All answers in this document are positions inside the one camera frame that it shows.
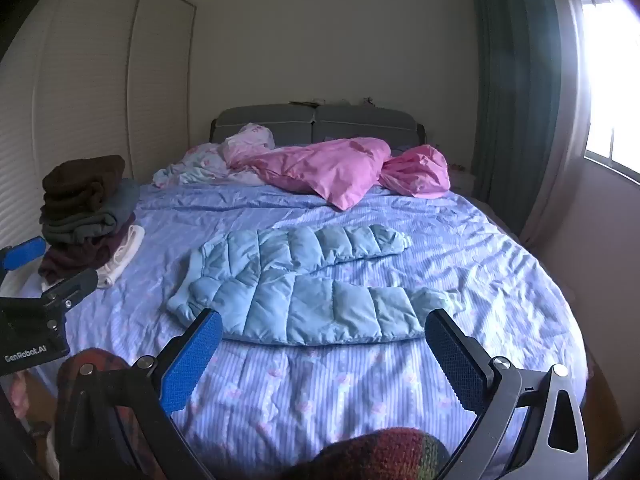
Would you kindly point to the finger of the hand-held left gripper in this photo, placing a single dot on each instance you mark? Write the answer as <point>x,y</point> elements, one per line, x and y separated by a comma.
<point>25,252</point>
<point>75,285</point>

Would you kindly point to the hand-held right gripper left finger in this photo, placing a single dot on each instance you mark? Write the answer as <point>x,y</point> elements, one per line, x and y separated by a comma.
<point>192,360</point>

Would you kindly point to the teal curtain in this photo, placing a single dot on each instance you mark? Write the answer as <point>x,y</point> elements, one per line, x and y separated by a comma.
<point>505,85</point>

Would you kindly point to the pink pillow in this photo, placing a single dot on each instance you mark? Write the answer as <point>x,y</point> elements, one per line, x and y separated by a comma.
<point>417,170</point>

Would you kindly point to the white folded garment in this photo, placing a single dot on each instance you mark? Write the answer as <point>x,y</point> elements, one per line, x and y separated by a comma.
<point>125,255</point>

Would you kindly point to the pink duvet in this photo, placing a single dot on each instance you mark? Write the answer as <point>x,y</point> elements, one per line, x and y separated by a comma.
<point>320,165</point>

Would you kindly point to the light blue quilted pants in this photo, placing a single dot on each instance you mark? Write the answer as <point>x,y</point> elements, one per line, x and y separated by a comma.
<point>300,305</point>

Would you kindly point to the grey padded headboard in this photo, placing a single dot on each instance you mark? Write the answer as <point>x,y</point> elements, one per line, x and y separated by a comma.
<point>350,120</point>

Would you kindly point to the window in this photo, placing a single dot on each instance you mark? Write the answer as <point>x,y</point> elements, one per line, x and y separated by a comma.
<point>615,110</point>

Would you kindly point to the white floral blanket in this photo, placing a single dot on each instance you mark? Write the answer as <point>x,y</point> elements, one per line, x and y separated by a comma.
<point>200,160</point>

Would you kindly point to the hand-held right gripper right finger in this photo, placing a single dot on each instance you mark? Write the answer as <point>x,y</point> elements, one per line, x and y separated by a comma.
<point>455,360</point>

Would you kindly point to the white nightstand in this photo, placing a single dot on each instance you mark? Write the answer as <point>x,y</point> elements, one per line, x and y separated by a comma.
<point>462,180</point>

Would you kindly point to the blue striped floral bed sheet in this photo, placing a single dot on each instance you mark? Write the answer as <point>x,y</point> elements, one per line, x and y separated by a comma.
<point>450,270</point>

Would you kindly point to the maroon folded garment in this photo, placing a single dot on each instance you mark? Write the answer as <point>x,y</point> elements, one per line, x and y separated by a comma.
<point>65,260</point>

